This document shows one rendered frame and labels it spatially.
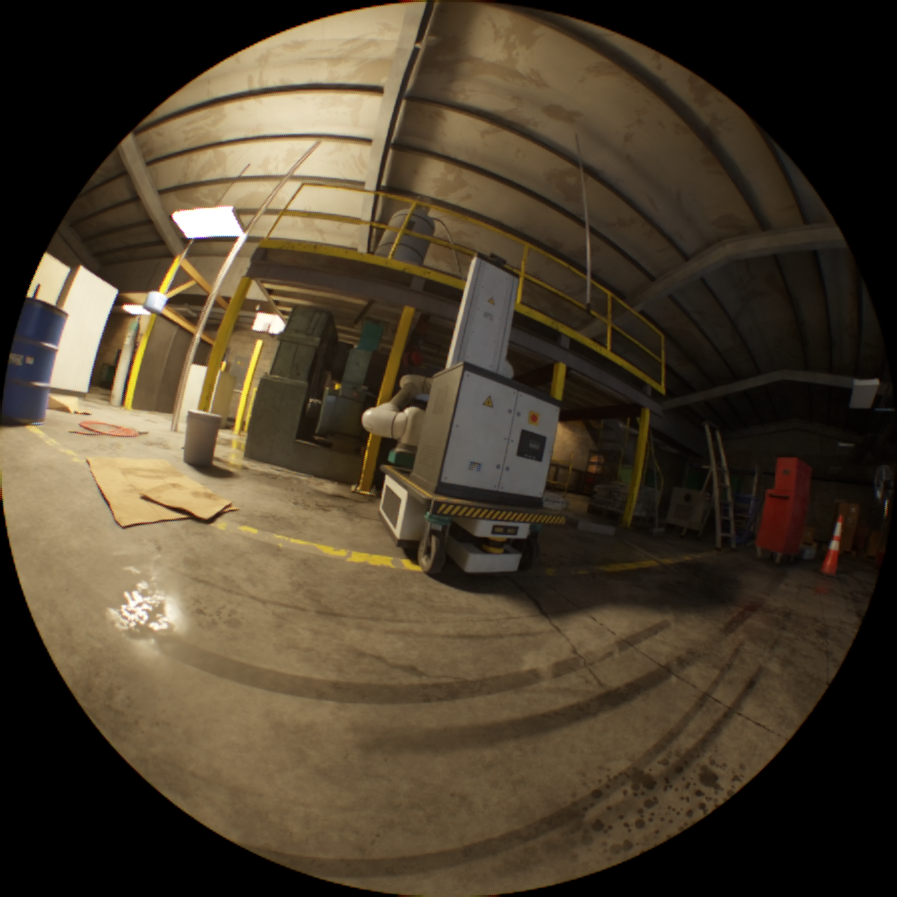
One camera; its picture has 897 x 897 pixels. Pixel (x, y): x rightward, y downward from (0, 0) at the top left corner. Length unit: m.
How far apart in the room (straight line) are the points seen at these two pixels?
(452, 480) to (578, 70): 5.28
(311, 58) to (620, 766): 6.70
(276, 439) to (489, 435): 2.24
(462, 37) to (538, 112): 1.69
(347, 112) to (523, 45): 2.91
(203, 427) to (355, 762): 2.09
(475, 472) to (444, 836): 1.09
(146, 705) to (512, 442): 1.36
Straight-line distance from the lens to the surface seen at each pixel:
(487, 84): 5.35
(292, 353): 3.06
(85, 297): 6.57
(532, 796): 0.56
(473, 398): 1.10
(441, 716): 0.60
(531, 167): 5.72
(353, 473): 2.71
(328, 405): 2.65
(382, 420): 1.61
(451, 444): 1.05
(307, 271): 2.95
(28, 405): 2.97
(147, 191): 9.38
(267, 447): 2.95
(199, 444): 2.26
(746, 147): 5.89
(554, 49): 5.14
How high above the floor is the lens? 0.48
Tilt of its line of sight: 1 degrees up
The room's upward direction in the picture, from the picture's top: 12 degrees clockwise
